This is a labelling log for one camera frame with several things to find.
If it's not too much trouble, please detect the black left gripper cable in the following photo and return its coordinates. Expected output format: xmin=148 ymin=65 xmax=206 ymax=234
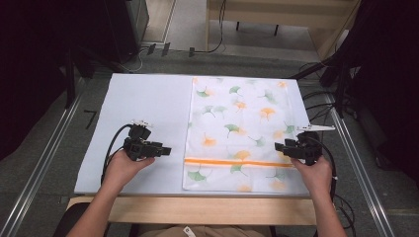
xmin=100 ymin=123 xmax=133 ymax=186

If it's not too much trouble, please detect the black cabinet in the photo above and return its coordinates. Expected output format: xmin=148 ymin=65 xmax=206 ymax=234
xmin=102 ymin=0 xmax=150 ymax=65

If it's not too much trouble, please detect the person's beige clothing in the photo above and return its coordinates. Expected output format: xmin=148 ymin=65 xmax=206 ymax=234
xmin=136 ymin=224 xmax=275 ymax=237

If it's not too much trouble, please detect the person's right hand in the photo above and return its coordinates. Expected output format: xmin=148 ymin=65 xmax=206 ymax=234
xmin=290 ymin=155 xmax=334 ymax=199

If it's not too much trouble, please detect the black stand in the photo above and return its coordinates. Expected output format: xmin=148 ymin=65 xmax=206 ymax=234
xmin=62 ymin=44 xmax=110 ymax=111
xmin=288 ymin=53 xmax=360 ymax=119

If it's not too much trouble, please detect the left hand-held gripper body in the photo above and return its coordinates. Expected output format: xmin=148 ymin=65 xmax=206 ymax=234
xmin=123 ymin=119 xmax=165 ymax=162

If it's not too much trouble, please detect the white floor cable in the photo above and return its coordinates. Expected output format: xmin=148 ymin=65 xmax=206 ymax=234
xmin=117 ymin=46 xmax=150 ymax=74

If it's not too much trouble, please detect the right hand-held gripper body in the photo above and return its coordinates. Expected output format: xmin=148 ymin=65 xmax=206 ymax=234
xmin=290 ymin=123 xmax=336 ymax=166

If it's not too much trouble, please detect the black curtain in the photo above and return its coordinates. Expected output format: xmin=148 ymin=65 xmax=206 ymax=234
xmin=339 ymin=0 xmax=419 ymax=184
xmin=0 ymin=0 xmax=132 ymax=162

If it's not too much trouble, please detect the person's left hand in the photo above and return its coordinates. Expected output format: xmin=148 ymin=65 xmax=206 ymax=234
xmin=103 ymin=149 xmax=156 ymax=196

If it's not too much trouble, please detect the wooden table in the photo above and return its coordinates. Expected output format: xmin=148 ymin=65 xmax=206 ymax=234
xmin=66 ymin=195 xmax=318 ymax=227

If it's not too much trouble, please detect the black hanging cable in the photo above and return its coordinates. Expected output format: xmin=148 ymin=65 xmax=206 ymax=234
xmin=188 ymin=0 xmax=229 ymax=58

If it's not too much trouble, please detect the leaf-printed mesh laundry bag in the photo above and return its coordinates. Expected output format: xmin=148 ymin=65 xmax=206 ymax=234
xmin=181 ymin=76 xmax=312 ymax=194

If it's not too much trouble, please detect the metal floor rail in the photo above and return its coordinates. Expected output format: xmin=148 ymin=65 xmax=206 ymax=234
xmin=323 ymin=93 xmax=397 ymax=237
xmin=0 ymin=94 xmax=85 ymax=237

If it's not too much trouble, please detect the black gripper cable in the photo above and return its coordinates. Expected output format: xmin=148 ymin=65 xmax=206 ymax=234
xmin=100 ymin=123 xmax=133 ymax=186
xmin=308 ymin=135 xmax=340 ymax=200

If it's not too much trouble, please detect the light wooden furniture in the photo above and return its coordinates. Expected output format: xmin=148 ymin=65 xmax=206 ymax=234
xmin=205 ymin=0 xmax=364 ymax=61

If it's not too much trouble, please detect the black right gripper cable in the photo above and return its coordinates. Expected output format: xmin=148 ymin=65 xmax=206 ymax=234
xmin=308 ymin=135 xmax=340 ymax=200

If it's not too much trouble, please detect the bundle of black floor cables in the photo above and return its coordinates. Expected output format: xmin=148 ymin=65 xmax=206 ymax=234
xmin=297 ymin=60 xmax=358 ymax=134

